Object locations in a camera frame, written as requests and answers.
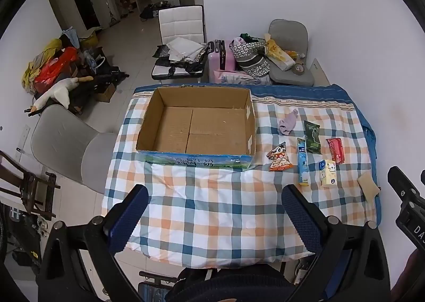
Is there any dark wooden chair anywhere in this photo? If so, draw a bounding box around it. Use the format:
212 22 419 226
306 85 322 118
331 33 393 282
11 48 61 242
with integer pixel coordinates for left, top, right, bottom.
0 151 61 219

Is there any white goose plush toy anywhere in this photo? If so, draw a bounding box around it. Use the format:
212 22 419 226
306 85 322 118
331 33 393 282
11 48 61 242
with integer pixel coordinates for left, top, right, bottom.
31 77 82 113

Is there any purple sock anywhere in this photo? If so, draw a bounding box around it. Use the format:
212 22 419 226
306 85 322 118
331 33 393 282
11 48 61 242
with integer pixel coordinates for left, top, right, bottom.
278 109 299 137

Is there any yellow snack bag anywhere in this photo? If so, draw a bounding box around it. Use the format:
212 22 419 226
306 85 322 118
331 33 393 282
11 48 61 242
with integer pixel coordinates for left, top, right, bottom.
265 34 296 71

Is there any white padded chair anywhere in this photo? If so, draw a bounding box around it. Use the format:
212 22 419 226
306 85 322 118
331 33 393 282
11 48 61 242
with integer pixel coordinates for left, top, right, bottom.
151 5 206 82

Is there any grey padded chair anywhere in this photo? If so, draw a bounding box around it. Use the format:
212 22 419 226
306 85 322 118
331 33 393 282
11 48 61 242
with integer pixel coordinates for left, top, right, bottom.
267 19 315 87

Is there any red plastic bag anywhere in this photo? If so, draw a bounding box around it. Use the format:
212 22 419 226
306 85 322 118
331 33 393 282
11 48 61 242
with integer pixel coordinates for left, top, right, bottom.
33 47 80 93

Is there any yellow milk carton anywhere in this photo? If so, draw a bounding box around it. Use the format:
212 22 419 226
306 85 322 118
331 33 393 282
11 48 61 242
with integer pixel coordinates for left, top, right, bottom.
319 159 337 188

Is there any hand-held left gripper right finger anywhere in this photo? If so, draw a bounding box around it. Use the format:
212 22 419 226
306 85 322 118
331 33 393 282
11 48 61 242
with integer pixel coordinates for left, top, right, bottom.
282 184 390 302

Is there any green packet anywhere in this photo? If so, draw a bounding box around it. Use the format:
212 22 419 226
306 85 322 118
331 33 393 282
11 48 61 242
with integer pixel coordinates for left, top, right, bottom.
304 120 321 154

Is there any grey shell chair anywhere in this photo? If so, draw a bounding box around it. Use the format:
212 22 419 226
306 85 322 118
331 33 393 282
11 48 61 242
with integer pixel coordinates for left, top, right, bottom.
31 105 118 195

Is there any black and white patterned bag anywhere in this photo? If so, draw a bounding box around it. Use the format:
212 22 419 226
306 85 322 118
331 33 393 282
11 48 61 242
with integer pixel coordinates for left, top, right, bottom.
229 37 271 77

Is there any beige sponge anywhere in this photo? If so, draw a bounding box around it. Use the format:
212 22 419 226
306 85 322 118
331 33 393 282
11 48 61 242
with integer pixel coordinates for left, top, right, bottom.
357 173 381 202

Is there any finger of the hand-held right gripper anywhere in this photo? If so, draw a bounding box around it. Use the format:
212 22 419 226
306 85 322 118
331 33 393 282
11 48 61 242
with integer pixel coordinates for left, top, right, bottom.
388 166 420 205

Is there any red packet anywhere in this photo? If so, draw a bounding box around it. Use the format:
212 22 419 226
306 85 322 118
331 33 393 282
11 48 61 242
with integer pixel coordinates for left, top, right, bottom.
326 138 346 165

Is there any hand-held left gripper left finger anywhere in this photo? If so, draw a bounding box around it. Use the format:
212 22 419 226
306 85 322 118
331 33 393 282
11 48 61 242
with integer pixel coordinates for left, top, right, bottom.
36 184 149 299

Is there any person's right forearm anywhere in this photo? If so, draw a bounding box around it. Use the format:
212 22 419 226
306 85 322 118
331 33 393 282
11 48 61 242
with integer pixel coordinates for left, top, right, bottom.
390 252 425 302

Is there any pile of grey papers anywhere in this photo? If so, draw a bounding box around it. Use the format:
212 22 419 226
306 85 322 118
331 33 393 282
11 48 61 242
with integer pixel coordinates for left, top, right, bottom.
166 37 206 62

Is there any yellow cloth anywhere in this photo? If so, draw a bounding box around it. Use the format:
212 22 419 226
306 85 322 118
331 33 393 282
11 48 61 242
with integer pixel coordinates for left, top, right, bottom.
22 39 63 88

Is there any pink plastic package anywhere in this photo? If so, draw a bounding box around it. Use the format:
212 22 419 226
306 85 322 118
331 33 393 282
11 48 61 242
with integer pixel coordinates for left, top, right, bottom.
214 70 271 85

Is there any white board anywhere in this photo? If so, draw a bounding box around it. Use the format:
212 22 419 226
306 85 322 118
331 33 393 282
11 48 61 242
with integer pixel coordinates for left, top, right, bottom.
310 58 331 86

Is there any orange snack packet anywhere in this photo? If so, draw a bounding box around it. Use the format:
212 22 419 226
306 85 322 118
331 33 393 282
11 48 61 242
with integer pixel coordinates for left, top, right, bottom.
266 142 293 172

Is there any small cardboard box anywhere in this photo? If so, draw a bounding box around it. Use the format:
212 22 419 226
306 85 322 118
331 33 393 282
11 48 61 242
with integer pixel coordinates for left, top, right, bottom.
96 83 117 102

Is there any pink suitcase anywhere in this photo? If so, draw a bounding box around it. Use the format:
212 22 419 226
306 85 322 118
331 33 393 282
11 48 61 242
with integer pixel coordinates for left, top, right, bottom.
206 40 236 83

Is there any open cardboard box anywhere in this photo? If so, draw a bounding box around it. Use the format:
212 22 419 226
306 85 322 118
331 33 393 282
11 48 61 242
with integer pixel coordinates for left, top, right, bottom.
135 86 257 170

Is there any long blue packet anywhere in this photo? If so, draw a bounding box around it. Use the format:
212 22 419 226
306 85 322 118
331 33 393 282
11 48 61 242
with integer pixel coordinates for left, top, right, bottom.
296 138 309 187

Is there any plaid blanket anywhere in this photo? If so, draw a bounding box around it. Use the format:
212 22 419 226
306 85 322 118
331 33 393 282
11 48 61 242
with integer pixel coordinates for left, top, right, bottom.
101 83 381 269

